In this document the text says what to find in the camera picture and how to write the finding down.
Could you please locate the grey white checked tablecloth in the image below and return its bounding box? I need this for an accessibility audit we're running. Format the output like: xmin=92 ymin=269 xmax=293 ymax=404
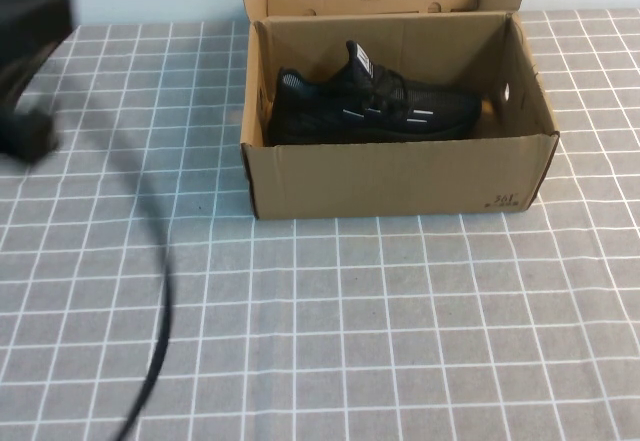
xmin=0 ymin=8 xmax=640 ymax=441

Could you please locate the brown cardboard shoe box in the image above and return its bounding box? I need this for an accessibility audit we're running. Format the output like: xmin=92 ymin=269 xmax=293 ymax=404
xmin=239 ymin=0 xmax=561 ymax=221

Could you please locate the black knit sneaker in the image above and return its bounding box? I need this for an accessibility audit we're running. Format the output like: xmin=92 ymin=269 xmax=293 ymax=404
xmin=268 ymin=39 xmax=484 ymax=147

